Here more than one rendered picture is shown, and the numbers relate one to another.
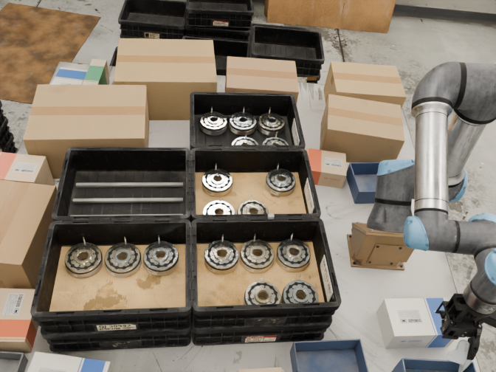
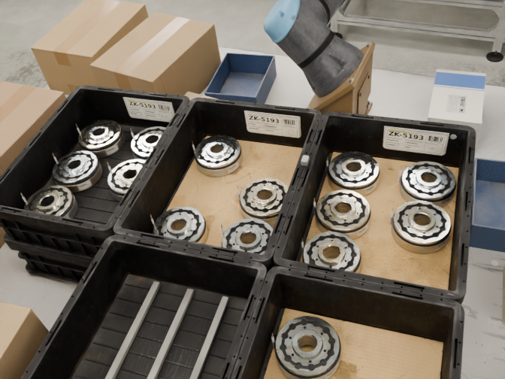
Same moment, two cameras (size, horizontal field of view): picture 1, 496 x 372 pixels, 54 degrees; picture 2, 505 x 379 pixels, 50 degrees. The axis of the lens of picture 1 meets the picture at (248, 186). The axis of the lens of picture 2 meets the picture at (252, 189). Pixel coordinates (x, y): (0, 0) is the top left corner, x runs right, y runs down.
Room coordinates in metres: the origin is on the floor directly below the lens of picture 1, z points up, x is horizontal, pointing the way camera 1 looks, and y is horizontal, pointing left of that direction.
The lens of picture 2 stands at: (0.58, 0.58, 1.65)
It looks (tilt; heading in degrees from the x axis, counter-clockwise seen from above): 46 degrees down; 305
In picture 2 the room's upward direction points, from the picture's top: 9 degrees counter-clockwise
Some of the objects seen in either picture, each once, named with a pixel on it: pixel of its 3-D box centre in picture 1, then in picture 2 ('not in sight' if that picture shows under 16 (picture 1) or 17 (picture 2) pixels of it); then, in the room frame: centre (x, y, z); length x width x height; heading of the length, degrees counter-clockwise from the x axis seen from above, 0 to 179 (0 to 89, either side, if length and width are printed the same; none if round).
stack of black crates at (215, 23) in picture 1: (218, 32); not in sight; (2.80, 0.33, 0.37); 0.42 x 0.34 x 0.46; 95
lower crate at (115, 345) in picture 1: (123, 294); not in sight; (0.69, 0.32, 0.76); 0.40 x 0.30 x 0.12; 101
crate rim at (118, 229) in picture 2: (252, 183); (225, 171); (1.06, -0.01, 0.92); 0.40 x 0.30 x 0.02; 101
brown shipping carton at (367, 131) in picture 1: (359, 131); (160, 68); (1.55, -0.43, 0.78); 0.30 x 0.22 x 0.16; 88
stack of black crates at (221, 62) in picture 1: (213, 77); not in sight; (2.40, 0.29, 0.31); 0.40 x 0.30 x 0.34; 95
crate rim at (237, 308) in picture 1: (262, 262); (382, 193); (0.76, -0.07, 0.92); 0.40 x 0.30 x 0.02; 101
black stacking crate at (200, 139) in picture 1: (243, 131); (101, 168); (1.35, 0.04, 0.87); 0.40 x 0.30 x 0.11; 101
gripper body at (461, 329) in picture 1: (464, 314); not in sight; (0.59, -0.54, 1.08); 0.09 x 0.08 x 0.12; 94
